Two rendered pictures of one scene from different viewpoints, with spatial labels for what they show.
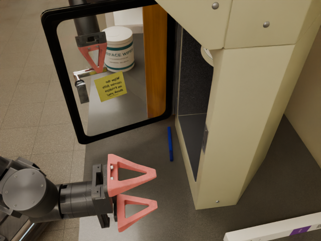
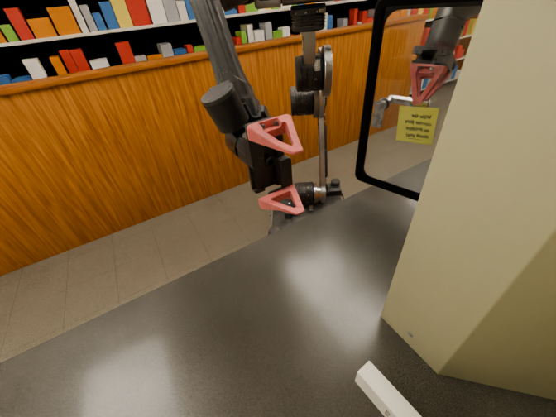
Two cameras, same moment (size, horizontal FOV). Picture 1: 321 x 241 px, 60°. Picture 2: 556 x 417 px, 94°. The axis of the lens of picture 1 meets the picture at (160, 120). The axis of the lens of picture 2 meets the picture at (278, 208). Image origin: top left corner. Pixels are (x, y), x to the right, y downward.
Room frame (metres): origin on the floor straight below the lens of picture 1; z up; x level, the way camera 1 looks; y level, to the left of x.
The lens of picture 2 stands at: (0.13, -0.26, 1.40)
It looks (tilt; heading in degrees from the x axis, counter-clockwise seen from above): 39 degrees down; 71
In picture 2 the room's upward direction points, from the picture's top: 6 degrees counter-clockwise
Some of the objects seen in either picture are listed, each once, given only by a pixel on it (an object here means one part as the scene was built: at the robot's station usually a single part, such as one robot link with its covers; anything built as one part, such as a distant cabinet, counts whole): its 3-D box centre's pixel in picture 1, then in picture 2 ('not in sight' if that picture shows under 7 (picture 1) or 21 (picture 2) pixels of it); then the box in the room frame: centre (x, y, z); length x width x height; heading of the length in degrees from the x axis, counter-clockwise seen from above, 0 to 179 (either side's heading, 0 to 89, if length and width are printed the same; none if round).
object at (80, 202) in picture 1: (86, 198); (260, 154); (0.24, 0.12, 1.20); 0.07 x 0.07 x 0.10; 8
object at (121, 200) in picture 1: (130, 203); (283, 190); (0.25, 0.05, 1.17); 0.09 x 0.07 x 0.07; 98
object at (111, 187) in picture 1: (127, 181); (280, 149); (0.25, 0.05, 1.24); 0.09 x 0.07 x 0.07; 98
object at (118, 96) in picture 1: (121, 77); (433, 117); (0.61, 0.10, 1.19); 0.30 x 0.01 x 0.40; 114
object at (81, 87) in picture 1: (82, 93); (378, 113); (0.55, 0.20, 1.18); 0.02 x 0.02 x 0.06; 24
